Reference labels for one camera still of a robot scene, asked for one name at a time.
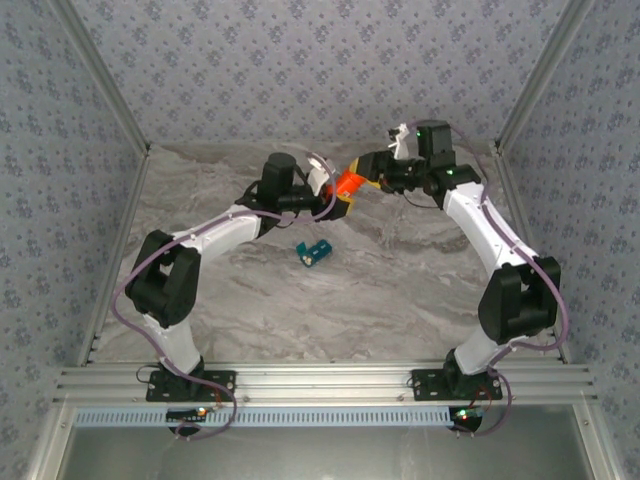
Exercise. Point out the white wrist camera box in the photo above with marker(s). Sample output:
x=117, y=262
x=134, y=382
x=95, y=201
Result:
x=320, y=175
x=402, y=145

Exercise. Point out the aluminium mounting rail beam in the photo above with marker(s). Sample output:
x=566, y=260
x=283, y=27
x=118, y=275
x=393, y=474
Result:
x=320, y=382

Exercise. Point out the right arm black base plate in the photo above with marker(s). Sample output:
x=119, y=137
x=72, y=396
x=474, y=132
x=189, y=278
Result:
x=425, y=387

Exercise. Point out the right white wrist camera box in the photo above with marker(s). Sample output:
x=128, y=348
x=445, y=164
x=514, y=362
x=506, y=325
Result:
x=402, y=145

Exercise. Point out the teal weekly pill organizer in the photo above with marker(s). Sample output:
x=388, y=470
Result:
x=322, y=249

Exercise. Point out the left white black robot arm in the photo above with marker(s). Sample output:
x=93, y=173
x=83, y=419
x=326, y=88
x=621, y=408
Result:
x=220, y=232

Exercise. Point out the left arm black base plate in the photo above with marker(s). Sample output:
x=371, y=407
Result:
x=225, y=385

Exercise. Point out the aluminium frame post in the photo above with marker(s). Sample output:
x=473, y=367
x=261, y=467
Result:
x=539, y=75
x=104, y=75

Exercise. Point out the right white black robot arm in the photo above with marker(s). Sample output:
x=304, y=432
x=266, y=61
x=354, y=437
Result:
x=480, y=225

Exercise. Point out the aluminium lower frame rail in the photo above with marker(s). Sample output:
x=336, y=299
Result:
x=597, y=445
x=50, y=445

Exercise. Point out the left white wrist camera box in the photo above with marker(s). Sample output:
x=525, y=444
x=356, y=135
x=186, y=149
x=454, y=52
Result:
x=320, y=175

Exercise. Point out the small circuit board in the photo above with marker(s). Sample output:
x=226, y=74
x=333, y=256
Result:
x=467, y=414
x=187, y=414

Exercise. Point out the grey metal panel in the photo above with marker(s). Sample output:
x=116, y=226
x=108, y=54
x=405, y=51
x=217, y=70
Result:
x=320, y=455

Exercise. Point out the orange pill bottle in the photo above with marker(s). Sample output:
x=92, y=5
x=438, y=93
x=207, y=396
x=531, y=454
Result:
x=350, y=184

